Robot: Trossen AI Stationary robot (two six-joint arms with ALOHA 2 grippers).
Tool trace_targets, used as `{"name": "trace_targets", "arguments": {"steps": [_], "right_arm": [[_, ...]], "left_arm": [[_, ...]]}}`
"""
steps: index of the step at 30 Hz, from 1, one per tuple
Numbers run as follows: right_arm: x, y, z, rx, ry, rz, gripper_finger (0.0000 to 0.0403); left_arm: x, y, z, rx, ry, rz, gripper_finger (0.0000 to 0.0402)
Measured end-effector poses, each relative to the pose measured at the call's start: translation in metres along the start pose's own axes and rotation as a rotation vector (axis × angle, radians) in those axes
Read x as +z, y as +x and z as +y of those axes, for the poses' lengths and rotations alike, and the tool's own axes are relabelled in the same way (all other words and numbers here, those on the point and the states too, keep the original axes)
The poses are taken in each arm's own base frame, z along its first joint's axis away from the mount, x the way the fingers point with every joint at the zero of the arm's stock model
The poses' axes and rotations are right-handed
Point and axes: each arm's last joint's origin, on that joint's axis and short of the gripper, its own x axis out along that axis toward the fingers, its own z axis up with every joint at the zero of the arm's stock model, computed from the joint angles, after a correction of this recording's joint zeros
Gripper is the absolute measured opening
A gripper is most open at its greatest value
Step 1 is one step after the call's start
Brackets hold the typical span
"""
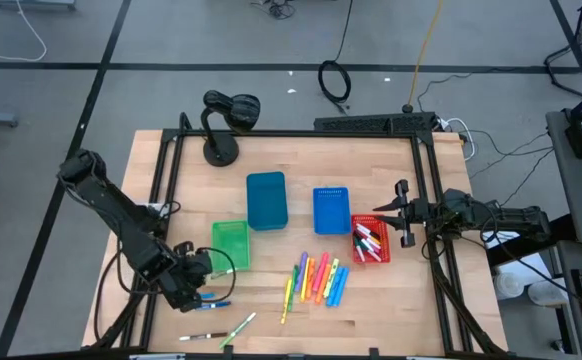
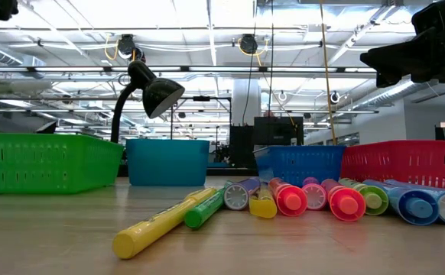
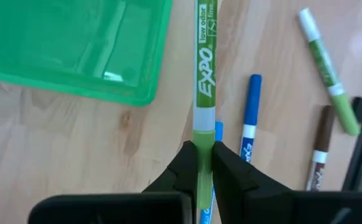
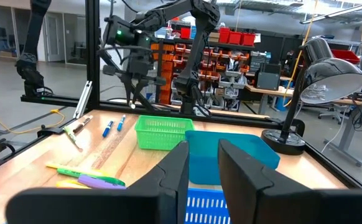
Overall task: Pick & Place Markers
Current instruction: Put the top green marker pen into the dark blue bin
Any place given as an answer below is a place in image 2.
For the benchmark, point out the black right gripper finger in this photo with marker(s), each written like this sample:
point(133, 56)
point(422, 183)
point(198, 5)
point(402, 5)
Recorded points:
point(394, 61)

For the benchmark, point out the green plastic basket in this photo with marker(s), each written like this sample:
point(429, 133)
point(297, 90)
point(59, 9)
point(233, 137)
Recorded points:
point(46, 164)

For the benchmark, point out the purple highlighter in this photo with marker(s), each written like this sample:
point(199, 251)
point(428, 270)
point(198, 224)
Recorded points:
point(238, 195)

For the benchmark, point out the light green highlighter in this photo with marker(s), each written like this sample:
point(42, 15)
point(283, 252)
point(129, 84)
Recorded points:
point(373, 198)

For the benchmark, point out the black monitor back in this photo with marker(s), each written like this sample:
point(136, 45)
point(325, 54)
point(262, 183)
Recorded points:
point(278, 131)

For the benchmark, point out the thick yellow highlighter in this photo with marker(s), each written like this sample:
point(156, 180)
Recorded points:
point(262, 204)

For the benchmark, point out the red plastic basket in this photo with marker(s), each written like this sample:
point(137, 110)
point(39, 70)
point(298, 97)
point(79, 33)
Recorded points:
point(406, 160)

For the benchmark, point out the pink highlighter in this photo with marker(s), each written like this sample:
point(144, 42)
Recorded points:
point(315, 195)

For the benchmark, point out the slim yellow highlighter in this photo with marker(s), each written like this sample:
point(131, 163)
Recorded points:
point(150, 229)

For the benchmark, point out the black aluminium table frame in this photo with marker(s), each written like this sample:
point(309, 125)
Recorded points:
point(230, 172)

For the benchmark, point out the blue plastic basket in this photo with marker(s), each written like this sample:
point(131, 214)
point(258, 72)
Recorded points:
point(299, 162)

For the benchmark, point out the black gooseneck desk lamp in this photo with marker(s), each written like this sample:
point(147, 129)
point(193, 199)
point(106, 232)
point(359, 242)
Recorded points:
point(159, 95)

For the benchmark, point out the black cabinet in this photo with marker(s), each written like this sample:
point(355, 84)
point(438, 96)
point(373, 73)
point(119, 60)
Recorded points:
point(241, 147)

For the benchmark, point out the teal plastic bin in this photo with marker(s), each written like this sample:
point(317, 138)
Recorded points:
point(167, 162)

